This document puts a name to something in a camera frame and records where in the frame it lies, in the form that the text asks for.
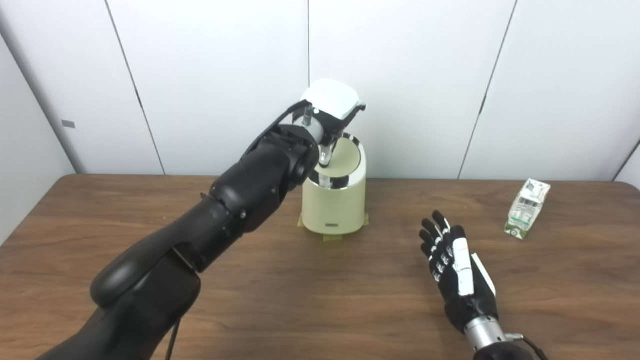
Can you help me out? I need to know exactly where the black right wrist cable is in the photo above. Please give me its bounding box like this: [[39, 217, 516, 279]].
[[504, 332, 549, 360]]

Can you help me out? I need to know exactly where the cream-colored bin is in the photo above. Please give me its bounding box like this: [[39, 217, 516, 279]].
[[301, 132, 367, 236]]

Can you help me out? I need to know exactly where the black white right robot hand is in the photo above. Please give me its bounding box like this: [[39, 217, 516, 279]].
[[419, 210, 500, 335]]

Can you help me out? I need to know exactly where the white green milk carton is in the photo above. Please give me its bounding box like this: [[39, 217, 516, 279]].
[[504, 178, 551, 240]]

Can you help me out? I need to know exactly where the cream round bin lid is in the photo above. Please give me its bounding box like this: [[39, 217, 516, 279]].
[[314, 136, 362, 181]]

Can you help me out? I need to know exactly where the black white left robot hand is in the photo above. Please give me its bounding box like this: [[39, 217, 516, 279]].
[[301, 78, 366, 169]]

